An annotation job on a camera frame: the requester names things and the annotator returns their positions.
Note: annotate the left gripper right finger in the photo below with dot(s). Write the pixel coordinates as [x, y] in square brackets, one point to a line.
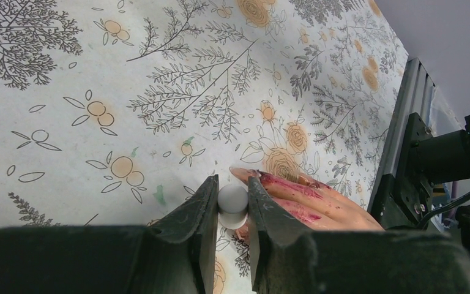
[288, 257]

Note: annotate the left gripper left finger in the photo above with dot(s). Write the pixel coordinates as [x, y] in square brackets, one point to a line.
[174, 255]

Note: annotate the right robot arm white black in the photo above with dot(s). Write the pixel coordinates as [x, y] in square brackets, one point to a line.
[444, 158]

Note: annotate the person's hand dark nails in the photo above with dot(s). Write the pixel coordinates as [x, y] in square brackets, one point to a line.
[312, 202]

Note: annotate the floral patterned table cloth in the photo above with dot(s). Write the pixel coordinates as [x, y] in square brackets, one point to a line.
[115, 112]

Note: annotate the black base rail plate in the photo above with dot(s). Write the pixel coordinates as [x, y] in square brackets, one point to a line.
[403, 196]

